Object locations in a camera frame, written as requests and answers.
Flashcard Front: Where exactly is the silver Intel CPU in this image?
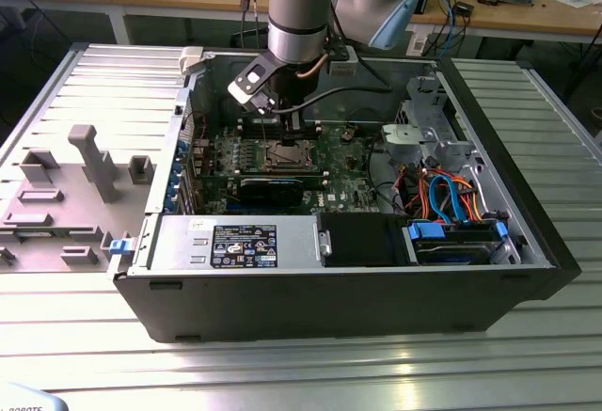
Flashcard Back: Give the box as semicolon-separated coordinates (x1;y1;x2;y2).
275;145;305;164

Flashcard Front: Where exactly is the metal socket cover frame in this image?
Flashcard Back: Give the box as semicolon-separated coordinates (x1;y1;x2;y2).
265;141;312;169

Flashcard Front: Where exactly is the CPU socket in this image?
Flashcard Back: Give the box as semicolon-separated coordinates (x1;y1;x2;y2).
261;139;315;171

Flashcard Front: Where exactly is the black plastic bay cover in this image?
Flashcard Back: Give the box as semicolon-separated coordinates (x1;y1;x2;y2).
317;213;411;269

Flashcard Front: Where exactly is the green Dell motherboard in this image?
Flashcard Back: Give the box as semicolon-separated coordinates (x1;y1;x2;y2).
187;121;383;217

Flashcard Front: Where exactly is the black Nvidia graphics card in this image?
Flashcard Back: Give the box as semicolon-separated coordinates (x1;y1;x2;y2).
237;176;306;206

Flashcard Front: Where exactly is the grey metal drive cage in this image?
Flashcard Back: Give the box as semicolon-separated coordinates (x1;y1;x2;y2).
380;74;476;167

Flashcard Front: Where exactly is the grey power supply unit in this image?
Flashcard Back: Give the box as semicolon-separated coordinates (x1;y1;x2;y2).
148;215;325;272

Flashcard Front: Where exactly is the black open PC case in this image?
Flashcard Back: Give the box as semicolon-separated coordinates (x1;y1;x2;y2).
111;48;582;344

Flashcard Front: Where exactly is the grey parts rack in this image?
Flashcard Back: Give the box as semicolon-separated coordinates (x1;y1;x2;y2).
0;123;156;275

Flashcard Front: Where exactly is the hard disk in blue carrier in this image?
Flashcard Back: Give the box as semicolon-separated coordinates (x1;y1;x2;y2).
406;221;510;267

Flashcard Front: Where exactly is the blue plastic latch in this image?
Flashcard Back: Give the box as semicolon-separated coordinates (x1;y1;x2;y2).
108;237;135;258

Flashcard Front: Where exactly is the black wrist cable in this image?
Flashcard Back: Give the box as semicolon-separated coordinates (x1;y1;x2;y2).
272;53;394;116

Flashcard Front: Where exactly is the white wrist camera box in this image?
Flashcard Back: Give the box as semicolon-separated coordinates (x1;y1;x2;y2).
228;53;279;116

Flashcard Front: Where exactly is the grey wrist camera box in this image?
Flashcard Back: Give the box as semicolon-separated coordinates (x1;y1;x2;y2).
327;46;359;76

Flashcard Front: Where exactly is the orange wire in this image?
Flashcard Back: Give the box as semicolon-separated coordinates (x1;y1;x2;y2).
463;180;495;220
416;170;430;220

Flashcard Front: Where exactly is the blue network cable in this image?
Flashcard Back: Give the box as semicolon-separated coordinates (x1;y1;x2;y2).
445;0;467;57

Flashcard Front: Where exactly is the blue flat wire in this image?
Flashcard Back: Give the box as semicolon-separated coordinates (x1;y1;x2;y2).
426;169;471;227

